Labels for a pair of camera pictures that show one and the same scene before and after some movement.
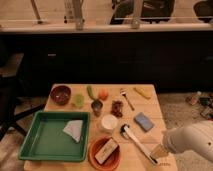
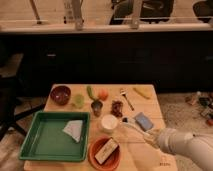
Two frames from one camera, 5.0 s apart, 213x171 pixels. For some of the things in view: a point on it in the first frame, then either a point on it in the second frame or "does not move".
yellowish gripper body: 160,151 → 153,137
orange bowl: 110,162 does not move
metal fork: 124,93 does not move
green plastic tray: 47,140 does not move
